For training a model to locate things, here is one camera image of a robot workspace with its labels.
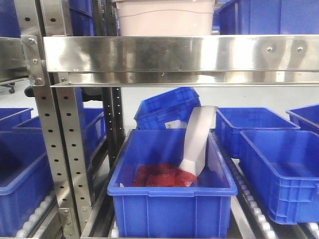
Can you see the blue bin right front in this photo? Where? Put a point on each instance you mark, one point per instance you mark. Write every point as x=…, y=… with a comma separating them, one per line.
x=283, y=169

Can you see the blue bin front centre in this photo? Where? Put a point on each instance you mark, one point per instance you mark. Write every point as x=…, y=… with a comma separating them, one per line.
x=201, y=210

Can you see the white lidded storage bin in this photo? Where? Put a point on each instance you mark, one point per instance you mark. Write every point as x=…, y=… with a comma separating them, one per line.
x=165, y=17

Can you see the blue bin right back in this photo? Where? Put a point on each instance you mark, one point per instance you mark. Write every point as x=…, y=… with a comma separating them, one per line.
x=232, y=120

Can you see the steel shelf rack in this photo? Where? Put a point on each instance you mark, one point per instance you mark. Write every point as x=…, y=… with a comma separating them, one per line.
x=69, y=73

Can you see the blue bin tilted back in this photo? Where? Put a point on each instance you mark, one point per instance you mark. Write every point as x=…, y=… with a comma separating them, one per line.
x=171, y=109

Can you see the blue bin left middle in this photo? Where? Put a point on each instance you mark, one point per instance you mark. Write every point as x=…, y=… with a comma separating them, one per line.
x=94, y=127

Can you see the blue bin left front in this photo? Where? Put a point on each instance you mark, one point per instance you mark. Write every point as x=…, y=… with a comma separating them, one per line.
x=25, y=178

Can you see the blue bin upper left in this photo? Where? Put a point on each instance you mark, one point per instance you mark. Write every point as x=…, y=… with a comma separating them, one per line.
x=82, y=17

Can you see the blue bin upper right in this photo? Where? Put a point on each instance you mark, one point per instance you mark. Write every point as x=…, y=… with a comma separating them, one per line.
x=269, y=17

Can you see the blue bin far left back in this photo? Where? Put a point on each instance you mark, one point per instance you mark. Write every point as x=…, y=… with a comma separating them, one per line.
x=10, y=117

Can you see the blue bin far right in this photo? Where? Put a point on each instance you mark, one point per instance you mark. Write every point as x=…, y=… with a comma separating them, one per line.
x=306, y=117

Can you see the red mesh bag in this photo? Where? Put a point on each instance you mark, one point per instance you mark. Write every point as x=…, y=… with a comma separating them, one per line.
x=163, y=175

